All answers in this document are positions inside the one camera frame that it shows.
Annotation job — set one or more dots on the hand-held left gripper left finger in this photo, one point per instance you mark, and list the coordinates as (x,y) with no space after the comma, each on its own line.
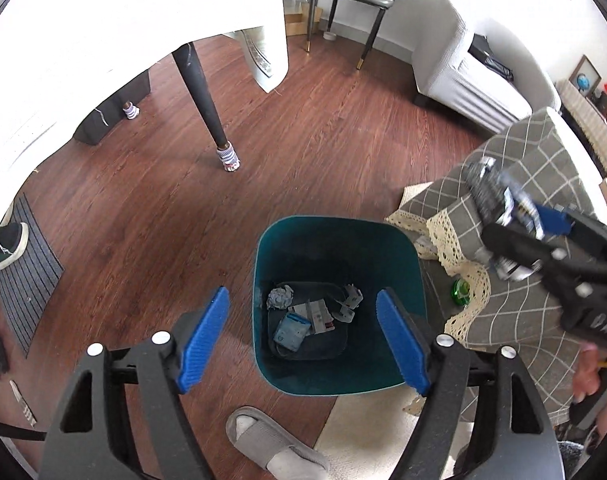
(203,340)

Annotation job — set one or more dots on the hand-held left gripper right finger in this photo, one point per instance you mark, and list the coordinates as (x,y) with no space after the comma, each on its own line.
(401,340)

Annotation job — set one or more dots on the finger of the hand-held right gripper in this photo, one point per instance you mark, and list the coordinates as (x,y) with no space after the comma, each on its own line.
(518,247)
(553,221)

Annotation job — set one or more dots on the grey white carton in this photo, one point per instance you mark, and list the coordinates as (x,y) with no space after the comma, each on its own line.
(348,302)

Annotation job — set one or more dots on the clear plastic bag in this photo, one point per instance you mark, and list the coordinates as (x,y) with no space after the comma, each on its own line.
(488,190)

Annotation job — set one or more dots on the small blue and white box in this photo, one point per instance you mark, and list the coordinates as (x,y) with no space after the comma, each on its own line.
(291,334)

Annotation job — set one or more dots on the white and red box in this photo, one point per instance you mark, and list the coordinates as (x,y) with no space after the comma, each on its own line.
(316,316)

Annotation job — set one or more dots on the white paper ball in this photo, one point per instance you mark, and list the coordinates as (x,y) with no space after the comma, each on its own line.
(281,297)

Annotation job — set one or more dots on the dark teal waste bin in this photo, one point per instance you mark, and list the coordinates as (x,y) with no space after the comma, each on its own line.
(333,250)

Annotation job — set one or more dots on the person's right hand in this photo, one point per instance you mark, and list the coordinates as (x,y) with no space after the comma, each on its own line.
(588,375)

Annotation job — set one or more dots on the small green round object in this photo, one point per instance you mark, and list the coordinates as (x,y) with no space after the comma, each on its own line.
(461,292)

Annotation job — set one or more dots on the grey checked round tablecloth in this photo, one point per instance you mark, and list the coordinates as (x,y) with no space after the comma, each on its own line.
(533,150)

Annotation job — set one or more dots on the beige rug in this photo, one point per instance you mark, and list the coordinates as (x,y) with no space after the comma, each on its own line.
(363,440)

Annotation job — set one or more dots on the grey slipper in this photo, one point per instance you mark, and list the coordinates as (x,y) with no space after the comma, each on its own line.
(268,440)

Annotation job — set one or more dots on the small blue globe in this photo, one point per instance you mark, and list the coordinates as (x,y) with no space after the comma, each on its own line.
(582,82)

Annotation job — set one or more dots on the person's right leg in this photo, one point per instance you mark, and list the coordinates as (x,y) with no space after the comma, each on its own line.
(578,460)

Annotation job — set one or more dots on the black bag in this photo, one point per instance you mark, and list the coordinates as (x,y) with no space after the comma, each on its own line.
(488,57)

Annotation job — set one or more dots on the grey striped floor mat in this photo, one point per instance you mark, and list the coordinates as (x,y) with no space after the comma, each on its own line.
(28,290)

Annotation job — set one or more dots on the striped table leg sock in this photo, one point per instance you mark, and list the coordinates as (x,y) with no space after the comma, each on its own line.
(131,111)
(228,157)

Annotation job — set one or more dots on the grey striped strip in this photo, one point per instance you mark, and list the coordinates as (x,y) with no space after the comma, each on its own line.
(22,402)

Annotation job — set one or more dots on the grey armchair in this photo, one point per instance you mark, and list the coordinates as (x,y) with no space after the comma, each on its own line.
(448,60)

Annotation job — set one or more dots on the black and white shoe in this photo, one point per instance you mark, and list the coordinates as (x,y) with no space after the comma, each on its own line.
(11,245)

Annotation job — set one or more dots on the dark storage box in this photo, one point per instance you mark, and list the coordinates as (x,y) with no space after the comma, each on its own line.
(108,115)

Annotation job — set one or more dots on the black table leg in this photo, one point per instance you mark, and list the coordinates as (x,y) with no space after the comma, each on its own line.
(198,95)

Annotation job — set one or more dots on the flat cardboard box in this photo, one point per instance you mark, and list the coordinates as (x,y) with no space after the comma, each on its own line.
(301,22)

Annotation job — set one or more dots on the table with white cloth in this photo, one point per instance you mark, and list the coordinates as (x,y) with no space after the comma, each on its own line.
(133,10)

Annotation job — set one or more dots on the dark picture frame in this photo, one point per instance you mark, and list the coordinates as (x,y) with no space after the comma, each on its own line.
(594,77)

